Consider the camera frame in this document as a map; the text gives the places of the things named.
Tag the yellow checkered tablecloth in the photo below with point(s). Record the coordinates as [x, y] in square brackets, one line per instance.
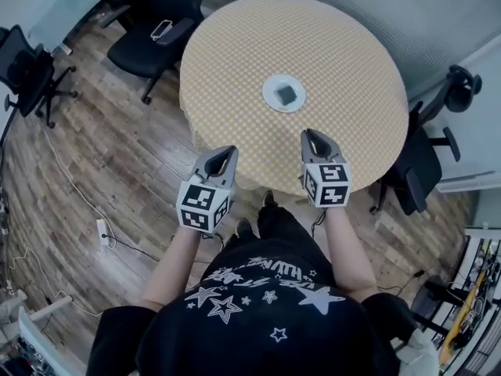
[293, 37]

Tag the black mesh office chair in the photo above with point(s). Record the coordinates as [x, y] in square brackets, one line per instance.
[27, 73]

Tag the black star-print shirt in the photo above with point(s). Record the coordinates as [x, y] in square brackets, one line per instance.
[254, 327]

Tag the white phone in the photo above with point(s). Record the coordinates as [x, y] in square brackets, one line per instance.
[161, 30]

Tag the cluttered storage shelf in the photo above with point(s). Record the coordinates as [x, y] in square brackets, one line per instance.
[477, 288]

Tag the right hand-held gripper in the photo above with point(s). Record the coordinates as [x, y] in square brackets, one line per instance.
[332, 186]

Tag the white power strip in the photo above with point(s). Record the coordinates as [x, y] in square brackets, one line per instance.
[103, 231]

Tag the person's right forearm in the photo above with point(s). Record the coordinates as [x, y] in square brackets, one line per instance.
[348, 253]

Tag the black office chair with headrest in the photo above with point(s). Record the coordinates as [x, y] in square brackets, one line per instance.
[419, 163]

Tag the white round plate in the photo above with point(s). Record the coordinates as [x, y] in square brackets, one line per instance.
[268, 92]

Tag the small dark grey square item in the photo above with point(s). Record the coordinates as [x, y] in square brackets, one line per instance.
[285, 95]

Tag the dark shoe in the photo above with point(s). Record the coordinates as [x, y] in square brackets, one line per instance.
[269, 198]
[243, 227]

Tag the black trousers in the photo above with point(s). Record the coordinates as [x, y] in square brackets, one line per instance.
[280, 221]

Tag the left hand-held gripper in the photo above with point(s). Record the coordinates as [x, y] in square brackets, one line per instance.
[197, 206]

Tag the white desk leg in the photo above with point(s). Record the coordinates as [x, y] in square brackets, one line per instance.
[51, 307]

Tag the person's left forearm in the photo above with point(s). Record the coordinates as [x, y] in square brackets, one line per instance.
[176, 265]

